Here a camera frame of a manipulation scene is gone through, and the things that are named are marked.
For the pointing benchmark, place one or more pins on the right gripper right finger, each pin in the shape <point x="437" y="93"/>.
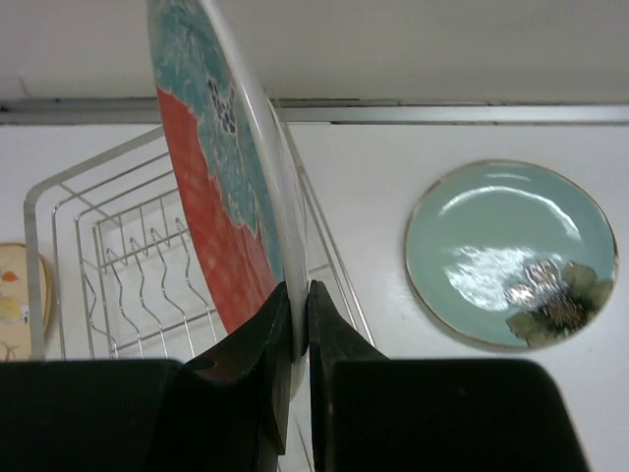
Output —
<point x="331" y="340"/>

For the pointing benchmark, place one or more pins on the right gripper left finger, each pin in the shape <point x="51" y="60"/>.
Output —
<point x="249" y="376"/>

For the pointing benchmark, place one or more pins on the red and teal plate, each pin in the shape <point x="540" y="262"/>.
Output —
<point x="234" y="169"/>

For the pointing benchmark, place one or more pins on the light green flower plate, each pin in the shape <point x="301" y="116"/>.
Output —
<point x="510" y="254"/>

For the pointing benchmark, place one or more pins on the beige bird pattern plate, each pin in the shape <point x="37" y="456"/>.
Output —
<point x="16" y="322"/>

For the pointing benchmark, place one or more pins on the silver wire dish rack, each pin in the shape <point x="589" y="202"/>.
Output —
<point x="127" y="280"/>

